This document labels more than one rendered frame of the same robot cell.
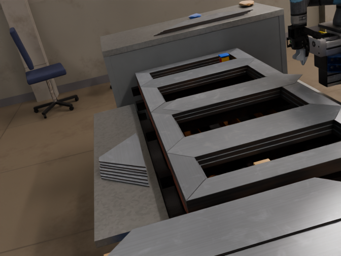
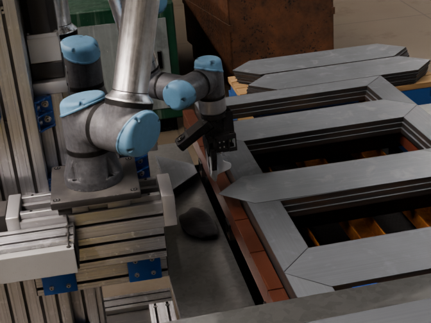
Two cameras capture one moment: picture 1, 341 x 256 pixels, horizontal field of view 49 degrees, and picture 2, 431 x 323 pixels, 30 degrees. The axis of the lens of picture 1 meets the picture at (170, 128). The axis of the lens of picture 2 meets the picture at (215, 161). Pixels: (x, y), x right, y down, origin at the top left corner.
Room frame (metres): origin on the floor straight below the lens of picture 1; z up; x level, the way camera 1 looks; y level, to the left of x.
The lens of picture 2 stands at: (3.86, -0.86, 1.93)
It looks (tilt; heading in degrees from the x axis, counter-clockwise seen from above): 25 degrees down; 176
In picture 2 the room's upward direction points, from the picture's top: 5 degrees counter-clockwise
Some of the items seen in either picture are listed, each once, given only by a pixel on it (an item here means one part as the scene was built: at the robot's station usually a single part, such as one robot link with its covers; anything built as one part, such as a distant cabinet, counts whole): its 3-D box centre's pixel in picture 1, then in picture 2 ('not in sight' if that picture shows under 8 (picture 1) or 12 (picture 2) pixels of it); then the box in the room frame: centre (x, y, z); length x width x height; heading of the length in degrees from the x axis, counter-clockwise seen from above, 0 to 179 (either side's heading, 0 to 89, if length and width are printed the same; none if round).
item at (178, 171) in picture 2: not in sight; (177, 170); (1.26, -0.83, 0.70); 0.39 x 0.12 x 0.04; 6
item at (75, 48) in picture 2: not in sight; (80, 60); (1.46, -1.09, 1.20); 0.13 x 0.12 x 0.14; 30
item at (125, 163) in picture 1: (122, 162); not in sight; (1.45, 0.24, 0.77); 0.45 x 0.20 x 0.04; 6
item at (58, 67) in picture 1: (42, 69); not in sight; (4.70, 1.42, 0.54); 0.63 x 0.60 x 1.09; 87
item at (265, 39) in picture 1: (206, 101); not in sight; (2.59, -0.30, 0.51); 1.30 x 0.04 x 1.01; 96
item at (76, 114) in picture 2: not in sight; (86, 119); (1.97, -1.05, 1.20); 0.13 x 0.12 x 0.14; 47
